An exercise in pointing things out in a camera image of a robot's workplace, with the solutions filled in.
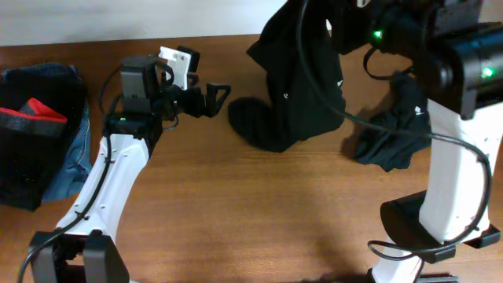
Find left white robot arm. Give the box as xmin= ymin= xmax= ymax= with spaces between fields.
xmin=17 ymin=50 xmax=231 ymax=283

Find black t-shirt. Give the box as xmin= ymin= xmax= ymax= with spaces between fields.
xmin=228 ymin=1 xmax=346 ymax=153

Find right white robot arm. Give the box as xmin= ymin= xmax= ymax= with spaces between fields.
xmin=368 ymin=1 xmax=502 ymax=282

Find black red folded garment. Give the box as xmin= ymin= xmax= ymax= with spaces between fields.
xmin=0 ymin=70 xmax=88 ymax=212

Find folded blue jeans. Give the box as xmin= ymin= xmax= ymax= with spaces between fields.
xmin=0 ymin=62 xmax=94 ymax=202

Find crumpled black garment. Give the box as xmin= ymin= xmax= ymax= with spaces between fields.
xmin=354 ymin=75 xmax=431 ymax=172

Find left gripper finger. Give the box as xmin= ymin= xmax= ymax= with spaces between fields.
xmin=207 ymin=83 xmax=231 ymax=98
xmin=204 ymin=91 xmax=229 ymax=118

